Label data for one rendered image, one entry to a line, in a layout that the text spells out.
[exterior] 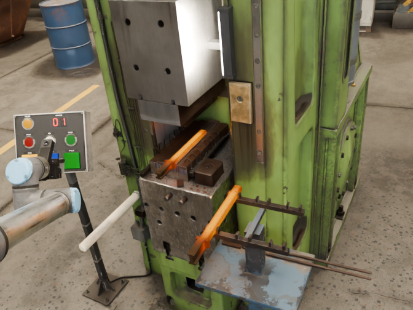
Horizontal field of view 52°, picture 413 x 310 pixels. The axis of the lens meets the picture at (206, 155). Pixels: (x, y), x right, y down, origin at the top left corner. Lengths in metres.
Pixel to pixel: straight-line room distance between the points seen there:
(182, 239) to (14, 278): 1.39
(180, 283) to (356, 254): 1.13
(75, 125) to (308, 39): 1.11
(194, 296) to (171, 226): 0.52
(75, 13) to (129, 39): 4.65
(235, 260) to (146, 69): 0.84
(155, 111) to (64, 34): 4.66
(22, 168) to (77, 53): 4.91
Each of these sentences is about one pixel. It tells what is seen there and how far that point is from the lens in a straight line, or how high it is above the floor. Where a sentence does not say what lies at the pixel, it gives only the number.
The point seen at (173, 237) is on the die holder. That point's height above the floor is 0.60.
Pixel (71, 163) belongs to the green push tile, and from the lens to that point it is 2.04.
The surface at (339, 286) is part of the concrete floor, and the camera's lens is 2.68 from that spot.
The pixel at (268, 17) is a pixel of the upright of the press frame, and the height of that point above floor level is 1.60.
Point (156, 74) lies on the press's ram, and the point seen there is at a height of 1.41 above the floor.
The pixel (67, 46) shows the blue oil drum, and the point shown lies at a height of 0.33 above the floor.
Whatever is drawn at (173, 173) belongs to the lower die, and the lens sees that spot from 1.91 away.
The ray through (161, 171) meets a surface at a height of 1.01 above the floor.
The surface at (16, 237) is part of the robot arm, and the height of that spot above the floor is 1.28.
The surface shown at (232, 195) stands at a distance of 1.66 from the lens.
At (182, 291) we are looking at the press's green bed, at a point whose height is 0.16.
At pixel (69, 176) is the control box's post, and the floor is 0.85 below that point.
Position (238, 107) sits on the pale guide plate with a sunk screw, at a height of 1.25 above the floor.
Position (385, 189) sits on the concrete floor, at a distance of 3.45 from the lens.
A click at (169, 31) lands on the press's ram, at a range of 1.60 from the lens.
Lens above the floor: 2.00
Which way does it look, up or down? 32 degrees down
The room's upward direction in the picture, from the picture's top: 6 degrees counter-clockwise
